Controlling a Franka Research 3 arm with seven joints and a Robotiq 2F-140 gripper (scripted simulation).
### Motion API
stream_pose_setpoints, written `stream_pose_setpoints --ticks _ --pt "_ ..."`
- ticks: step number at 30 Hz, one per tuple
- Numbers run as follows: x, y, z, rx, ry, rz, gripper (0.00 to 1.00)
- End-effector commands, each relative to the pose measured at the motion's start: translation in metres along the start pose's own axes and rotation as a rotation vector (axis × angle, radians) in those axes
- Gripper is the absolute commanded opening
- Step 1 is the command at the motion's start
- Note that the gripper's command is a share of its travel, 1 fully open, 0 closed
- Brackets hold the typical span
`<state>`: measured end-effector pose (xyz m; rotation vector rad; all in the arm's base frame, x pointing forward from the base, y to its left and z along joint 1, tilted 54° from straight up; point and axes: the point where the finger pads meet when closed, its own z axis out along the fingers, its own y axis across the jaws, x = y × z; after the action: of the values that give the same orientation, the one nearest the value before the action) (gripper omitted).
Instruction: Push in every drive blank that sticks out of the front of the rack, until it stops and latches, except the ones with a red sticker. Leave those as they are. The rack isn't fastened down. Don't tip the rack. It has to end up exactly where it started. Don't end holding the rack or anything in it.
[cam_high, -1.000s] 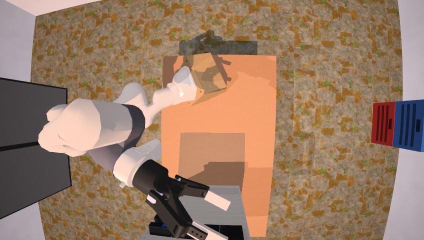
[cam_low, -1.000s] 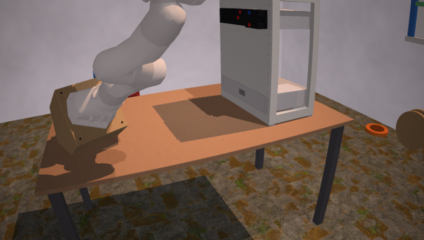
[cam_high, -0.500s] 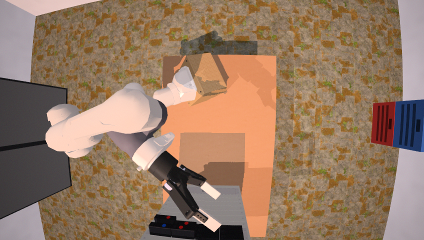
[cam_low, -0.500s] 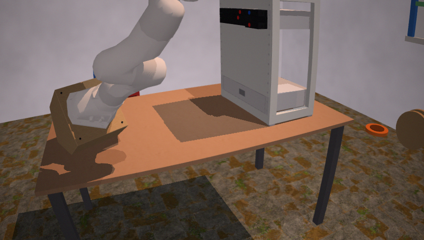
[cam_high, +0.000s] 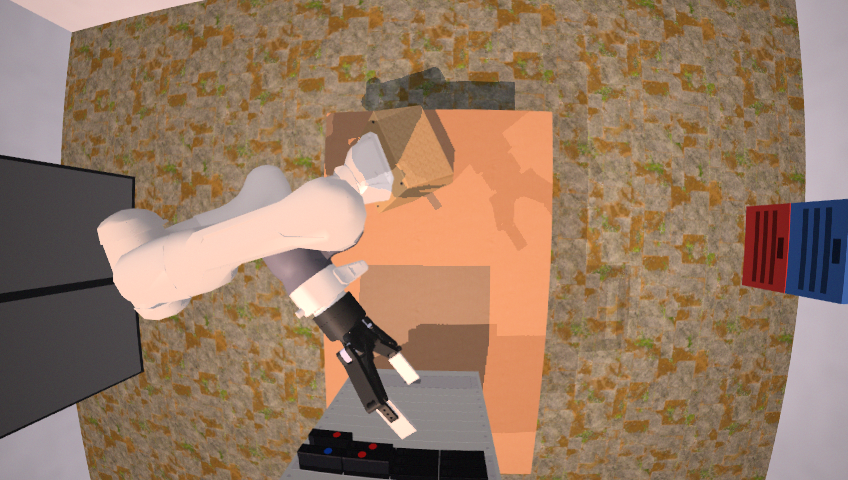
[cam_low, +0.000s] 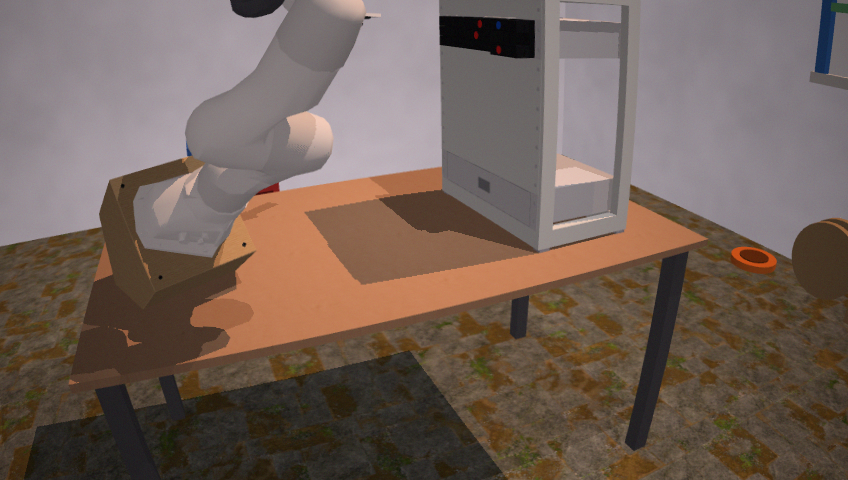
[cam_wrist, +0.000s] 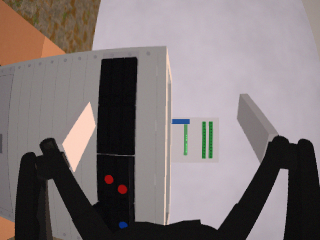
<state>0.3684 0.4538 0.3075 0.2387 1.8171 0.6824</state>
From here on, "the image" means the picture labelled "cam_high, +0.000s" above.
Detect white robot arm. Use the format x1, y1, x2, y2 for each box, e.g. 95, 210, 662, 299
97, 132, 394, 320

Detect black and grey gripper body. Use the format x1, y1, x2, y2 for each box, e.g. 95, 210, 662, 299
313, 291, 368, 358

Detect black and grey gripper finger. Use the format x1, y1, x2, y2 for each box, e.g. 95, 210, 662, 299
336, 334, 416, 439
362, 316, 420, 384

